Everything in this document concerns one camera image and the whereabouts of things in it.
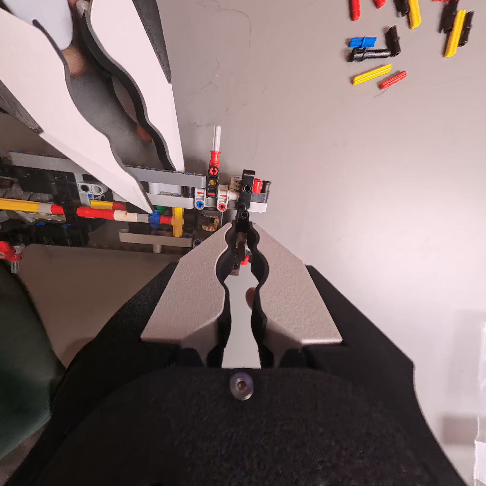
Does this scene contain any black lego beam subassembly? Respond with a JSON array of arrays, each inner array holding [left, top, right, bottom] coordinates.
[[228, 169, 272, 276]]

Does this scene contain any lego car chassis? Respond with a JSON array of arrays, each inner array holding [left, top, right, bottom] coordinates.
[[0, 125, 244, 266]]

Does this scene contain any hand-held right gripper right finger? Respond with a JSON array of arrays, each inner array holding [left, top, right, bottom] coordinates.
[[247, 222, 343, 369]]

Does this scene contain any pile of loose lego pins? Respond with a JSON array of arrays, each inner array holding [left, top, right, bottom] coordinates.
[[347, 0, 475, 90]]

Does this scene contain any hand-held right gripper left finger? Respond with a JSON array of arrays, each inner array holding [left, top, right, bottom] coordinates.
[[140, 222, 233, 368]]

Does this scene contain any person's left hand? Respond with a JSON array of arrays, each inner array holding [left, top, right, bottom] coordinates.
[[63, 46, 154, 144]]

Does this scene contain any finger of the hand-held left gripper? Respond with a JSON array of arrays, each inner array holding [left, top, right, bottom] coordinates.
[[78, 0, 185, 172], [0, 8, 154, 214]]

